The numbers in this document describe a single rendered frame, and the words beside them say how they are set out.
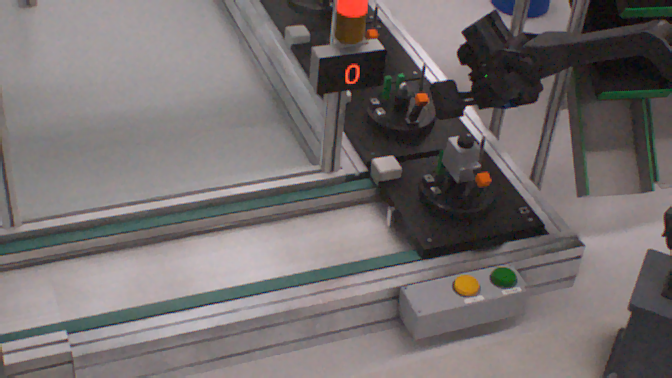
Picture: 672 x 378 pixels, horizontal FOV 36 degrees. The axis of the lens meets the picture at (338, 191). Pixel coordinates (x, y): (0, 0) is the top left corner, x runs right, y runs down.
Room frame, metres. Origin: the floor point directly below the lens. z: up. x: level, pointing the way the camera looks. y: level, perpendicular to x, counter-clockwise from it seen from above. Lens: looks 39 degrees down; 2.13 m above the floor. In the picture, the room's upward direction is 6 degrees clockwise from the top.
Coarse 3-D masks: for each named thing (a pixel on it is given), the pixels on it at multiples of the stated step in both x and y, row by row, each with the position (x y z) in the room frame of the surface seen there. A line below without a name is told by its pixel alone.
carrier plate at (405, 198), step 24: (408, 168) 1.54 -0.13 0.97; (480, 168) 1.56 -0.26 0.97; (384, 192) 1.46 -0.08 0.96; (408, 192) 1.46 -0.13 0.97; (504, 192) 1.49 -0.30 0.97; (408, 216) 1.40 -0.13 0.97; (432, 216) 1.40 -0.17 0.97; (504, 216) 1.42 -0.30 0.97; (528, 216) 1.43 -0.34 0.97; (432, 240) 1.34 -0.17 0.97; (456, 240) 1.34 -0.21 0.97; (480, 240) 1.36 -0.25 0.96; (504, 240) 1.38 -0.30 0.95
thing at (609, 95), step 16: (592, 0) 1.68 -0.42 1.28; (608, 0) 1.69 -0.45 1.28; (592, 16) 1.65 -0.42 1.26; (608, 16) 1.66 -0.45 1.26; (592, 64) 1.54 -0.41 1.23; (608, 64) 1.56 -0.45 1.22; (624, 64) 1.57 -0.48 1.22; (640, 64) 1.58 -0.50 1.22; (592, 80) 1.53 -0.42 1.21; (608, 80) 1.53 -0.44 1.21; (624, 80) 1.54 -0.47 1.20; (640, 80) 1.55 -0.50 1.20; (656, 80) 1.55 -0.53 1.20; (608, 96) 1.49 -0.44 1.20; (624, 96) 1.50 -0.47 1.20; (640, 96) 1.51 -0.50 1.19; (656, 96) 1.52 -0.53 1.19
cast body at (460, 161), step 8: (464, 136) 1.48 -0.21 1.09; (448, 144) 1.48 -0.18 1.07; (456, 144) 1.47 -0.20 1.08; (464, 144) 1.46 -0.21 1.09; (472, 144) 1.46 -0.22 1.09; (448, 152) 1.47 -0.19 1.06; (456, 152) 1.45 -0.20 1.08; (464, 152) 1.45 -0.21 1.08; (472, 152) 1.45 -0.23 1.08; (448, 160) 1.47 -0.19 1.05; (456, 160) 1.45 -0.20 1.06; (464, 160) 1.45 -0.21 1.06; (472, 160) 1.46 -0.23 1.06; (448, 168) 1.47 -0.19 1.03; (456, 168) 1.44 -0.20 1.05; (464, 168) 1.44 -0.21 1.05; (472, 168) 1.44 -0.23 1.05; (456, 176) 1.44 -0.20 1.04; (464, 176) 1.44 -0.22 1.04; (472, 176) 1.44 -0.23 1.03
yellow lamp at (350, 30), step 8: (336, 16) 1.49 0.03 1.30; (344, 16) 1.48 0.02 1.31; (360, 16) 1.48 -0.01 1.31; (336, 24) 1.49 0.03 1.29; (344, 24) 1.47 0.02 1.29; (352, 24) 1.47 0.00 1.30; (360, 24) 1.48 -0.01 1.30; (336, 32) 1.48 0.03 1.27; (344, 32) 1.47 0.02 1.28; (352, 32) 1.47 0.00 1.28; (360, 32) 1.48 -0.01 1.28; (344, 40) 1.47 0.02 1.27; (352, 40) 1.47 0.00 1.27; (360, 40) 1.48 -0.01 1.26
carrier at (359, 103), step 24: (360, 96) 1.76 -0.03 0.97; (384, 96) 1.73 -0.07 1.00; (408, 96) 1.70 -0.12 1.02; (360, 120) 1.68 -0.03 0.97; (384, 120) 1.66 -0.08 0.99; (408, 120) 1.65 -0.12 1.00; (432, 120) 1.67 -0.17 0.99; (456, 120) 1.71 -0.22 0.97; (360, 144) 1.60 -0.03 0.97; (384, 144) 1.60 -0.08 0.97; (408, 144) 1.61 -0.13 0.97; (432, 144) 1.62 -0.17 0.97
